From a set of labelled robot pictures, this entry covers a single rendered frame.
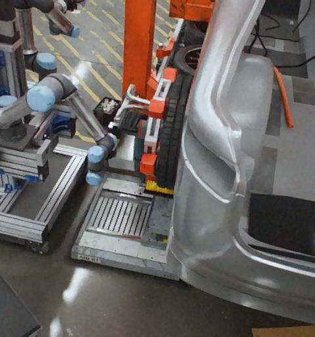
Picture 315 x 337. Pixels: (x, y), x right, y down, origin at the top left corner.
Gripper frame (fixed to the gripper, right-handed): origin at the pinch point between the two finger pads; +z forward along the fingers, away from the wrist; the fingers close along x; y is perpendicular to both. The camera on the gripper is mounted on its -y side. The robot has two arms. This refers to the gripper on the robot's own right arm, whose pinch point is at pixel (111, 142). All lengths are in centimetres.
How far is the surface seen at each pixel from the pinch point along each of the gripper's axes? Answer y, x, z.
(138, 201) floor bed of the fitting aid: -76, -12, 33
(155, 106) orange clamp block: 31.3, -23.4, -3.6
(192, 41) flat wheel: -42, -20, 230
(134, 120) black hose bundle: 18.6, -12.6, -1.4
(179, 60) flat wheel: -32, -16, 169
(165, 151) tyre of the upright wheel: 12.2, -32.1, -13.9
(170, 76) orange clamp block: 26, -25, 37
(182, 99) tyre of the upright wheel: 32.5, -35.9, 4.8
